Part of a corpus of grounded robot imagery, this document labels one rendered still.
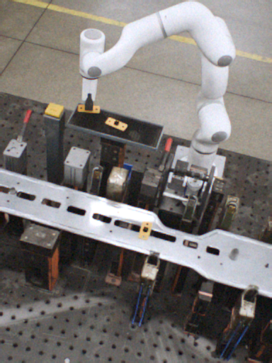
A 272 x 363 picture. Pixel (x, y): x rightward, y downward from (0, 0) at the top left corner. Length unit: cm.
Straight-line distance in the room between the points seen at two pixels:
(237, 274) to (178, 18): 92
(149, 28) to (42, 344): 120
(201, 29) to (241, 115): 228
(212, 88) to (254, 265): 68
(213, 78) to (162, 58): 244
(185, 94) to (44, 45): 123
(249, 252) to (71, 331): 74
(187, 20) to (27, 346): 130
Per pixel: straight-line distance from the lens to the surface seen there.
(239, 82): 440
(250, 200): 260
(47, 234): 193
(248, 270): 199
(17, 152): 214
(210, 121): 216
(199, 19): 186
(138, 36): 186
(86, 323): 212
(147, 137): 209
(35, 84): 409
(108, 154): 219
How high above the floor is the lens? 262
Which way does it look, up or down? 49 degrees down
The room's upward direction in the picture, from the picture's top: 10 degrees clockwise
